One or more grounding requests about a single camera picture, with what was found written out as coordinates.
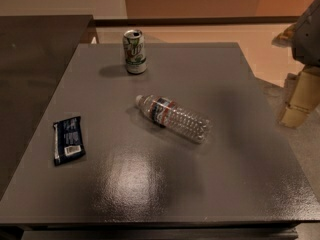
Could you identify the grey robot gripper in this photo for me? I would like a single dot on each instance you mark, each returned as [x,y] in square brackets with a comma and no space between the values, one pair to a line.
[307,39]

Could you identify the clear plastic water bottle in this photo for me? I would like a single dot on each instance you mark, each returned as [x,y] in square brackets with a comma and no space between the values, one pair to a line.
[168,113]

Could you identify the green white soda can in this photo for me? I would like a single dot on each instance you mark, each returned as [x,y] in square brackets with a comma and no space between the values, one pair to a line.
[134,50]

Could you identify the dark blue snack wrapper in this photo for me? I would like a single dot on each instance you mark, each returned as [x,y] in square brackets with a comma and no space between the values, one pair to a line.
[68,142]

